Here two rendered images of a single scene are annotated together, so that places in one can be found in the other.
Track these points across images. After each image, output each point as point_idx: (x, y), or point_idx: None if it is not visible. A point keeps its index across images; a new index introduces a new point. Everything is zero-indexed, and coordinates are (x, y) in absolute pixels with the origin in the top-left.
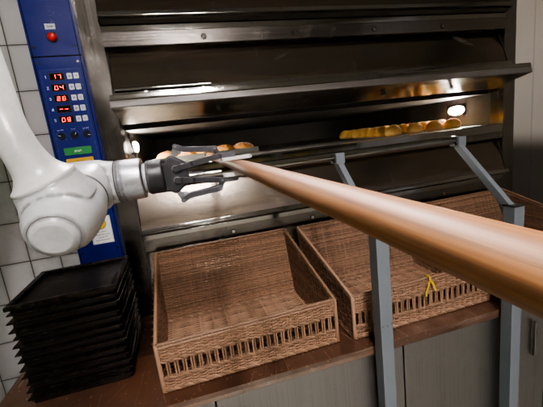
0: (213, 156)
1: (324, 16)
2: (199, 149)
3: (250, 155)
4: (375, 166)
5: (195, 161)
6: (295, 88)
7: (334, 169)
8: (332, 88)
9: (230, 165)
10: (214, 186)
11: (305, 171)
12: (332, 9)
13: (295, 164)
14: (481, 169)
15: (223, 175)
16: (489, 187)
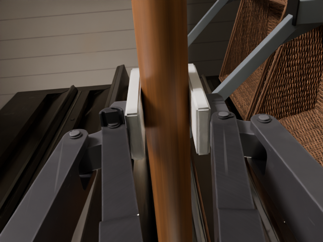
0: (107, 138)
1: (13, 206)
2: (50, 185)
3: (134, 69)
4: (203, 157)
5: (108, 205)
6: (80, 221)
7: (208, 197)
8: (94, 178)
9: (167, 151)
10: (262, 141)
11: (213, 234)
12: (7, 194)
13: (191, 165)
14: (197, 25)
15: (203, 126)
16: (214, 13)
